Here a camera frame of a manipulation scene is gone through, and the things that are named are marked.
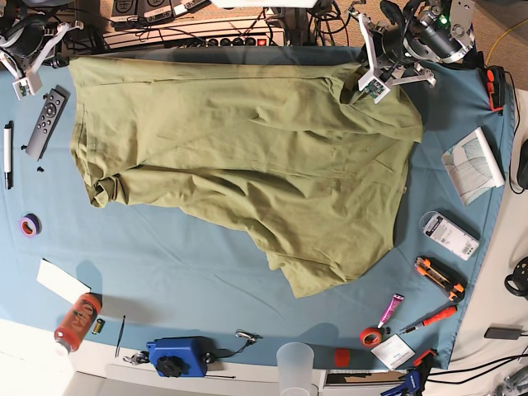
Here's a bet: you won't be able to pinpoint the white square packet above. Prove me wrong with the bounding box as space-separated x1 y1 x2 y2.
371 334 415 370

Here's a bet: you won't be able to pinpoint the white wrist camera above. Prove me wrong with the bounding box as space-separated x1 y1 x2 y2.
12 73 42 101
358 73 390 104

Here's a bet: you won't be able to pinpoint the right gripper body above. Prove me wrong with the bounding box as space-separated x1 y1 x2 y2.
1 21 83 80

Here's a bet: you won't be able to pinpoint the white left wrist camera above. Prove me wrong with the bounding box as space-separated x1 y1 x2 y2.
358 73 390 104

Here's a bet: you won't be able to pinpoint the small yellow black battery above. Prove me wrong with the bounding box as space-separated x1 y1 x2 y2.
92 318 106 335

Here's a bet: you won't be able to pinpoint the white paper card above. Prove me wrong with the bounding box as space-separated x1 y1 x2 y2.
36 258 91 304

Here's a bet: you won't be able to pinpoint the red tape roll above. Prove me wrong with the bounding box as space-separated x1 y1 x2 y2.
360 328 385 348

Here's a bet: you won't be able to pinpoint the blue black clamp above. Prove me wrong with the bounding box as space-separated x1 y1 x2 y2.
380 349 436 396

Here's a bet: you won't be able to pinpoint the black orange tool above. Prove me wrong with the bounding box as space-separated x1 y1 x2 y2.
485 66 506 116

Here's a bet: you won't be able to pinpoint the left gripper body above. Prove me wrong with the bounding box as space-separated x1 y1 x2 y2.
347 3 436 88

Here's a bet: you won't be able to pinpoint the blue table cloth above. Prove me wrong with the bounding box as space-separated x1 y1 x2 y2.
1 66 515 369

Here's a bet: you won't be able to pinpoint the silver carabiner clip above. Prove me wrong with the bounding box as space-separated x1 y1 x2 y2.
235 329 262 344

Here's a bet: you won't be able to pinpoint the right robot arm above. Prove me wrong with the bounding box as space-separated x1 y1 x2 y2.
1 1 84 81

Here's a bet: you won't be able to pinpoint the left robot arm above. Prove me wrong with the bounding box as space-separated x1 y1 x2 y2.
348 1 475 101

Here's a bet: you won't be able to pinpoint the grey remote control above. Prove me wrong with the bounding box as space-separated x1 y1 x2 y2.
26 85 70 162

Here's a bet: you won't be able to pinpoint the purple tape roll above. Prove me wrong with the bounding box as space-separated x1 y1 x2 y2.
19 213 42 238

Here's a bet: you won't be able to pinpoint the black tweezers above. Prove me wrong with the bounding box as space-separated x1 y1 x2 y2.
115 315 126 358

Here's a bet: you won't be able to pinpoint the white marker pen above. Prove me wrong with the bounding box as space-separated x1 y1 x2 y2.
3 120 13 190

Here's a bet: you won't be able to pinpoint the translucent plastic cup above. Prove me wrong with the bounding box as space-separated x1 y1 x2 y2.
276 342 314 396

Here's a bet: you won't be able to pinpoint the white power strip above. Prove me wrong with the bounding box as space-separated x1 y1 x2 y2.
103 15 288 50

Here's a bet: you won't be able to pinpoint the red plastic block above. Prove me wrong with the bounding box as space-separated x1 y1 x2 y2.
333 348 351 368

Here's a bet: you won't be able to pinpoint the orange handle screwdriver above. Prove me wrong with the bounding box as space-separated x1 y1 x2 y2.
399 305 457 334

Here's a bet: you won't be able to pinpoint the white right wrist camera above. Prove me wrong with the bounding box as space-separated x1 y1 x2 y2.
12 73 42 101

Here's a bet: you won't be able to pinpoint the pink glue tube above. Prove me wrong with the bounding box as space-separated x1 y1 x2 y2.
377 294 405 328

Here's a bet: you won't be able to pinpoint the olive green t-shirt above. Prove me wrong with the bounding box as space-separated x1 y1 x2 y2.
68 56 424 298

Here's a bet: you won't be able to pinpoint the blue plastic box device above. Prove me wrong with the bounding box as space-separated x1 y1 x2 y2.
146 337 215 378

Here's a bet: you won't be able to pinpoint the leaf pattern notebook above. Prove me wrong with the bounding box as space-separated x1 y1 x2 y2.
441 127 505 206

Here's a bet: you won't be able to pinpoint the clear plastic screw box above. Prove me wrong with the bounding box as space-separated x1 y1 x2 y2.
419 211 479 261

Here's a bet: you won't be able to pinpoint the orange black utility knife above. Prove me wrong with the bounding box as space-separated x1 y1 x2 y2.
414 257 466 304

